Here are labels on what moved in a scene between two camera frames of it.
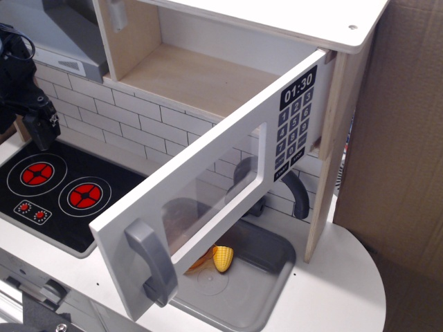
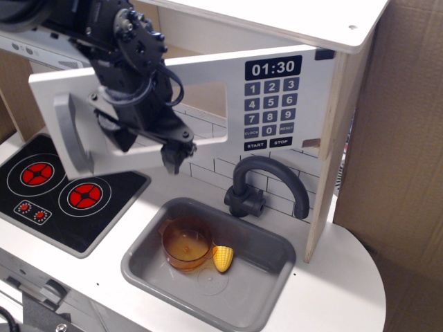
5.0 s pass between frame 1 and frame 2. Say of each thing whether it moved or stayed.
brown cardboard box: stayed
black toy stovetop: stayed
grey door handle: moved
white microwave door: moved
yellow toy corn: stayed
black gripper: moved
